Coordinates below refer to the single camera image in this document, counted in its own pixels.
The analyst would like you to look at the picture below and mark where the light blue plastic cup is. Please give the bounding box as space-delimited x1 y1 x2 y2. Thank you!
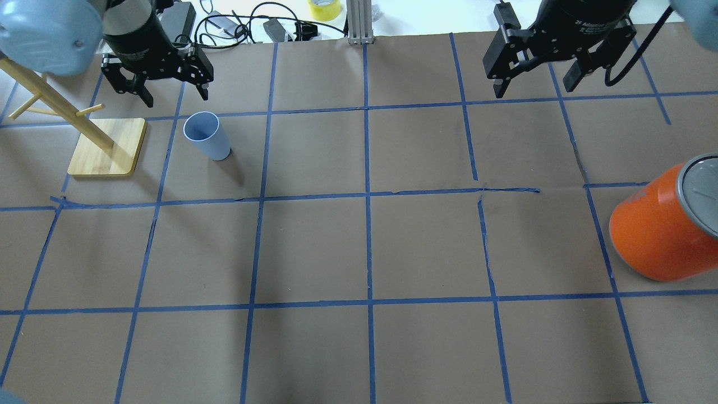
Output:
182 112 231 161

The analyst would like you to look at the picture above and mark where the orange can with grey lid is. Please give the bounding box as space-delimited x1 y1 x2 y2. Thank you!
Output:
609 153 717 282

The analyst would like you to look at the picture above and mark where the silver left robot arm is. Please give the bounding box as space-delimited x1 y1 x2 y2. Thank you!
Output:
1 1 214 107

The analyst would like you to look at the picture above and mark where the black power adapter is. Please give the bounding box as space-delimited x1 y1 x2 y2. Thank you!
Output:
159 2 196 47

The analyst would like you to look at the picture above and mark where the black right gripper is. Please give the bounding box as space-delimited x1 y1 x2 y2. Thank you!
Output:
482 1 636 99

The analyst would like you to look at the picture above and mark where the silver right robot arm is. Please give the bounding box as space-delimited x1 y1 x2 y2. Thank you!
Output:
482 1 717 99

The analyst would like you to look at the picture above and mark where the bamboo cup stand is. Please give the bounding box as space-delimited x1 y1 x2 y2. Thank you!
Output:
1 54 147 177

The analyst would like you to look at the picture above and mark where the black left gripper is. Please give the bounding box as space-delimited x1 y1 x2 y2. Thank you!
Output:
101 43 214 108

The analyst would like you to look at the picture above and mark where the yellow tape roll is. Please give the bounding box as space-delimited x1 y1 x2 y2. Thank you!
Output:
307 0 342 21

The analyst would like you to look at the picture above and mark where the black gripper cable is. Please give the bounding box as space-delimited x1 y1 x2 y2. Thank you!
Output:
605 6 674 88

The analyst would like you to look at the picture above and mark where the aluminium frame post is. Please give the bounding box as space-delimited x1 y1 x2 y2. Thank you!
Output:
346 0 375 45

